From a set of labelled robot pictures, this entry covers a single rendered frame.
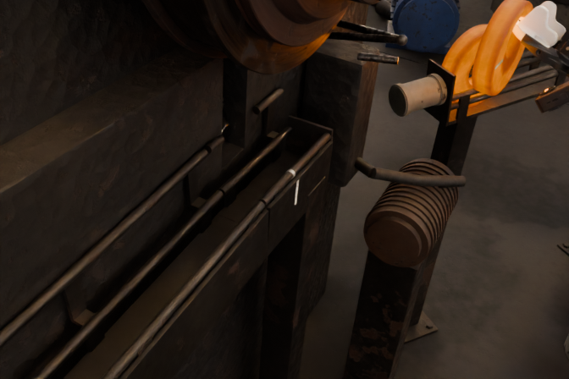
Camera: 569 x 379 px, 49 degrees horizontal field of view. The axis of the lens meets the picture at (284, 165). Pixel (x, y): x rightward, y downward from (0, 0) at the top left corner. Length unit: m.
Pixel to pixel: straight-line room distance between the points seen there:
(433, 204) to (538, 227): 0.96
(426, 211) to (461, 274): 0.70
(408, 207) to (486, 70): 0.27
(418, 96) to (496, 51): 0.19
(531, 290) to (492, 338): 0.23
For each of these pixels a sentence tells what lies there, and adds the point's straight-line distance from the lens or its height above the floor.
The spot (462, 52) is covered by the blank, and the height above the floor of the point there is 0.75.
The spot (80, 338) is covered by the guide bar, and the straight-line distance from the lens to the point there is 0.69.
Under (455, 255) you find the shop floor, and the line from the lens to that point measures 1.88.
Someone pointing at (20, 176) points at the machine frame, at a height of 0.87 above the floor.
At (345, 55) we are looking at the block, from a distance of 0.98.
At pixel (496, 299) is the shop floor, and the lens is 1.79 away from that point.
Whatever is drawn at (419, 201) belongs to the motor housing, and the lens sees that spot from 1.14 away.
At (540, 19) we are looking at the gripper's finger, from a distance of 1.04.
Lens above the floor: 1.20
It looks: 35 degrees down
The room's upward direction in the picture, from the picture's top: 5 degrees clockwise
